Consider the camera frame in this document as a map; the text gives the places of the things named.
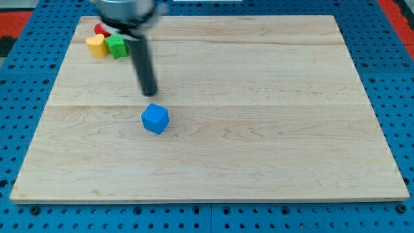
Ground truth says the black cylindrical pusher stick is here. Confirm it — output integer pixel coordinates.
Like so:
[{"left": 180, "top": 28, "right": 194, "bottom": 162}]
[{"left": 127, "top": 35, "right": 158, "bottom": 96}]

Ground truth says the blue cube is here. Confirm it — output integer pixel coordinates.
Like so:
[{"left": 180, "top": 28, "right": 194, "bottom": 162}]
[{"left": 141, "top": 103, "right": 169, "bottom": 135}]

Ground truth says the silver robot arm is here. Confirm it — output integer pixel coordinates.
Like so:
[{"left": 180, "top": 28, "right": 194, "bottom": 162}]
[{"left": 92, "top": 0, "right": 168, "bottom": 96}]

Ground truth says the green star block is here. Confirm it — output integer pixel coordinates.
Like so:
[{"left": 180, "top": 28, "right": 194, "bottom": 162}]
[{"left": 104, "top": 35, "right": 129, "bottom": 60}]

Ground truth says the yellow heart block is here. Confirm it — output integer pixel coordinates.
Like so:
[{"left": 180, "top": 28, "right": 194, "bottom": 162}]
[{"left": 85, "top": 34, "right": 108, "bottom": 58}]

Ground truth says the red block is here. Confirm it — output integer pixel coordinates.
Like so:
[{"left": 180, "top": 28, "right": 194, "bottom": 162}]
[{"left": 93, "top": 23, "right": 111, "bottom": 38}]

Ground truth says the light wooden board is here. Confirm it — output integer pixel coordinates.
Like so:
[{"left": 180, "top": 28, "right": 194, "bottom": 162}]
[{"left": 10, "top": 15, "right": 409, "bottom": 204}]

